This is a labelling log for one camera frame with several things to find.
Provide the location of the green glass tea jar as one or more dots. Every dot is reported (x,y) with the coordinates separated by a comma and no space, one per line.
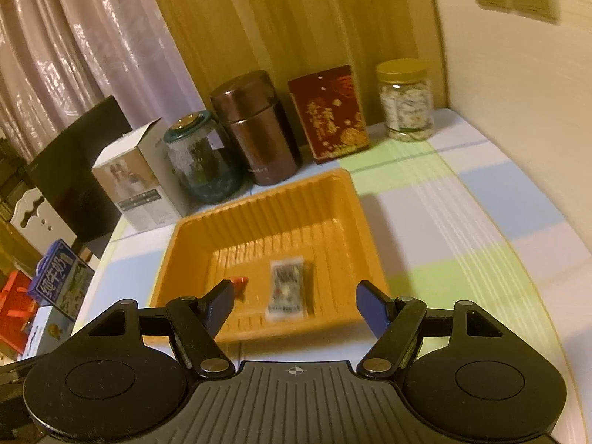
(203,157)

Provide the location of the red item at left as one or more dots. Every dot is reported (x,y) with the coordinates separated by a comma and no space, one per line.
(18,310)

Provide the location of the curtain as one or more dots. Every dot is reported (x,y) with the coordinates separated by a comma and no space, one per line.
(59,58)

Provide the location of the blue milk carton box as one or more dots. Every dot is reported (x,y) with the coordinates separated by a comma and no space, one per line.
(61,280)

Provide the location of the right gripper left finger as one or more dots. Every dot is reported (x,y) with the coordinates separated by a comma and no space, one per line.
(195,323)

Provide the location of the white humidifier box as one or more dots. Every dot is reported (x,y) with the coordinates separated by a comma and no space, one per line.
(138,177)

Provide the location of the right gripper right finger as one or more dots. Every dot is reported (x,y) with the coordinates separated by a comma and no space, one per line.
(396,325)

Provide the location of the orange plastic tray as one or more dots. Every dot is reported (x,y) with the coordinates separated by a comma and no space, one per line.
(319,220)

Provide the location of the red gift box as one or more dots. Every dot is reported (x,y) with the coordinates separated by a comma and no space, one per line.
(330,114)

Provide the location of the black chair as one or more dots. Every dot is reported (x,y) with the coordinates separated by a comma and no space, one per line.
(63,171)

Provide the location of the white wooden chair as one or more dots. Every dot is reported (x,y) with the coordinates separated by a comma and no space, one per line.
(39,223)

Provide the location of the brown metal canister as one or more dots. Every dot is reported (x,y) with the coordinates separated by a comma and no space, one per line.
(253,115)

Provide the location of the red candy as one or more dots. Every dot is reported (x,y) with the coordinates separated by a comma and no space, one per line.
(239,285)

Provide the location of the clear black snack packet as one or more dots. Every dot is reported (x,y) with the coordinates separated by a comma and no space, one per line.
(287,290)

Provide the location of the light blue carton box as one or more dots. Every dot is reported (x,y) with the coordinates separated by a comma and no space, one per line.
(50,328)

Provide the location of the clear jar of nuts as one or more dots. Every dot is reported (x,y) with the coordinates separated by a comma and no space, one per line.
(406,99)

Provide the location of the checkered tablecloth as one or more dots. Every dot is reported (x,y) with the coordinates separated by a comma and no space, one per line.
(452,219)

